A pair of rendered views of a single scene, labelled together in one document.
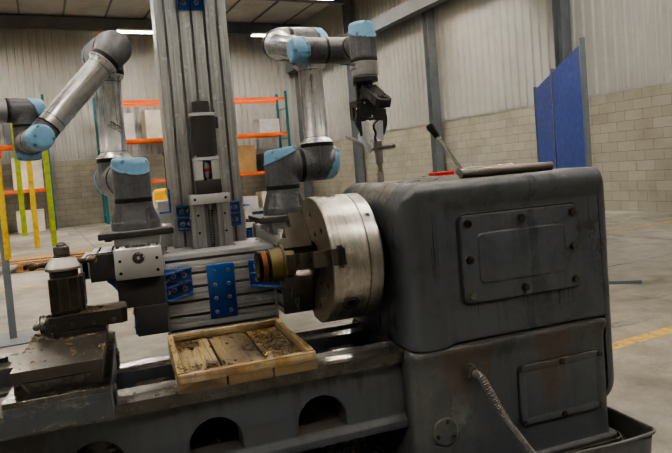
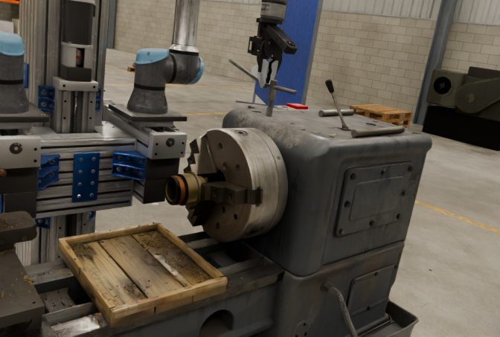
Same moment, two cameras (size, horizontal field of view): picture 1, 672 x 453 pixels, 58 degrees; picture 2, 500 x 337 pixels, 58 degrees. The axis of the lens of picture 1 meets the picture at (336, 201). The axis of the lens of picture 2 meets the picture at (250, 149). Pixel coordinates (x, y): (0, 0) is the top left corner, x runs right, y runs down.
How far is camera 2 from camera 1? 62 cm
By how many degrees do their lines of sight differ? 25
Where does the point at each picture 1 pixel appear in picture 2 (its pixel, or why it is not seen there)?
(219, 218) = (84, 106)
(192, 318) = (53, 201)
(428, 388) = (297, 300)
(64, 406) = not seen: outside the picture
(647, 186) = (321, 81)
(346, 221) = (264, 164)
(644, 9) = not seen: outside the picture
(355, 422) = (239, 327)
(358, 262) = (269, 201)
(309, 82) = not seen: outside the picture
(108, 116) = not seen: outside the picture
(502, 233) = (370, 184)
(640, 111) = (328, 28)
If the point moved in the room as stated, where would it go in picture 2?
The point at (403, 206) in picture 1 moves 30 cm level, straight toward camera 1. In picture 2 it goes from (317, 160) to (374, 204)
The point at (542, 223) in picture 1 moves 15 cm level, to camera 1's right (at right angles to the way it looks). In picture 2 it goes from (393, 176) to (429, 177)
